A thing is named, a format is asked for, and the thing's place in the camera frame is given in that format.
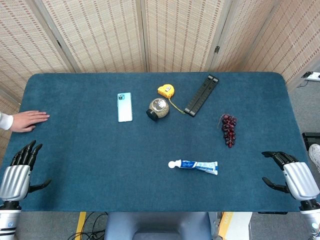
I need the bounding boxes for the bare human hand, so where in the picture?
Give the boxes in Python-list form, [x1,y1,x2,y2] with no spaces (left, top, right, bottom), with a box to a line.
[9,110,51,133]

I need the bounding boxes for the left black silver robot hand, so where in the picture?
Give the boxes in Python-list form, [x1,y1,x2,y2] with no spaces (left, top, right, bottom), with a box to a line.
[0,139,53,202]

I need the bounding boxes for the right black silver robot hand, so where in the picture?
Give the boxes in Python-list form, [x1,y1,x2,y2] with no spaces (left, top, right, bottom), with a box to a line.
[261,150,320,202]

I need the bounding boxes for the blue white toothpaste tube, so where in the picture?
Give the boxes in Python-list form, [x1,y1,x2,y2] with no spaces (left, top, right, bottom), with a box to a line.
[176,159,219,176]

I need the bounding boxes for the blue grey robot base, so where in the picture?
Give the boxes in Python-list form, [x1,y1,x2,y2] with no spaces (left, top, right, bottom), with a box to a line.
[103,211,218,240]

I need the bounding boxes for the white sleeved forearm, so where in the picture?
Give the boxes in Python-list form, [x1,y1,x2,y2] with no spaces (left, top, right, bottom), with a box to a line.
[0,111,14,131]

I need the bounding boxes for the white sneaker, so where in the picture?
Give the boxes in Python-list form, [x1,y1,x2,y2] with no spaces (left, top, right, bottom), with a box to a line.
[308,143,320,173]

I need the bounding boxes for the black box on floor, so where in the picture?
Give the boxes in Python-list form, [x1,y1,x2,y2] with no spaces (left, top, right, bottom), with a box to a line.
[301,131,320,151]

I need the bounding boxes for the woven folding screen panel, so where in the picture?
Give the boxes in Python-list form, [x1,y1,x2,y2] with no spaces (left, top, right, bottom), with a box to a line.
[141,0,235,73]
[0,0,76,161]
[209,0,320,87]
[33,0,148,74]

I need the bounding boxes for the yellow white cardboard box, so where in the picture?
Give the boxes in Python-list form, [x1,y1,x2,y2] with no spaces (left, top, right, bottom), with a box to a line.
[216,211,253,240]

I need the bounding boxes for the blue felt table mat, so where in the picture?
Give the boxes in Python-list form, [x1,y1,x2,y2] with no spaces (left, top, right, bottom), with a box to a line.
[0,71,312,213]

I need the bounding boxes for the dark red grape bunch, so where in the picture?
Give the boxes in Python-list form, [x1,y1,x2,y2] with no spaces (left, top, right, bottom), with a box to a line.
[216,113,238,149]

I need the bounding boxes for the light blue smartphone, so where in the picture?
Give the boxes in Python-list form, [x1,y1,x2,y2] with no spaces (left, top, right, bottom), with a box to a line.
[116,92,134,123]

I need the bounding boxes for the white power strip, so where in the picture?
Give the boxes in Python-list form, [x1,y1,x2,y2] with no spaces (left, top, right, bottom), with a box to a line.
[301,71,320,83]

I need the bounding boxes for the black folding stand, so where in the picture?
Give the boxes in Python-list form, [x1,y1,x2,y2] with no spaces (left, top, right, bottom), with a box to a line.
[183,74,220,118]

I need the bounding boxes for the glass jar with black lid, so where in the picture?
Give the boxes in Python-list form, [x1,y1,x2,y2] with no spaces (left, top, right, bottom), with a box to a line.
[145,97,170,123]

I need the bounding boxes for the yellow tape measure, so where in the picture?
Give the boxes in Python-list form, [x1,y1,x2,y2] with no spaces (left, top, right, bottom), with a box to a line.
[157,84,186,116]

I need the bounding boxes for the black floor cables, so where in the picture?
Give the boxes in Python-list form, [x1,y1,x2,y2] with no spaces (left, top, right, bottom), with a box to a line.
[67,211,109,240]

